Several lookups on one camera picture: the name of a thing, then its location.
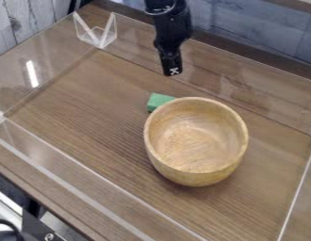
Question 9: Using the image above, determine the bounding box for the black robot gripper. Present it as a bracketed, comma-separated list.
[153, 6, 192, 76]

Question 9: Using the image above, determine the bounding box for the green rectangular block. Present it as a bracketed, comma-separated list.
[147, 93, 175, 112]

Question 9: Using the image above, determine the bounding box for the wooden bowl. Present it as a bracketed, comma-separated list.
[144, 97, 249, 186]

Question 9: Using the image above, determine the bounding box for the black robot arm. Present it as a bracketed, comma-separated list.
[144, 0, 193, 76]

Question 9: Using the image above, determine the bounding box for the black metal table clamp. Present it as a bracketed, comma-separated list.
[0, 170, 68, 241]

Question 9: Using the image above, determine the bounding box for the clear acrylic corner bracket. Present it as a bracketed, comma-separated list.
[73, 12, 117, 49]

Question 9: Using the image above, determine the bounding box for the clear acrylic tray wall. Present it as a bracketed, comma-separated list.
[0, 110, 207, 241]

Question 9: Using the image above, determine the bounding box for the black cable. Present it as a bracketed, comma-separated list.
[0, 217, 29, 241]

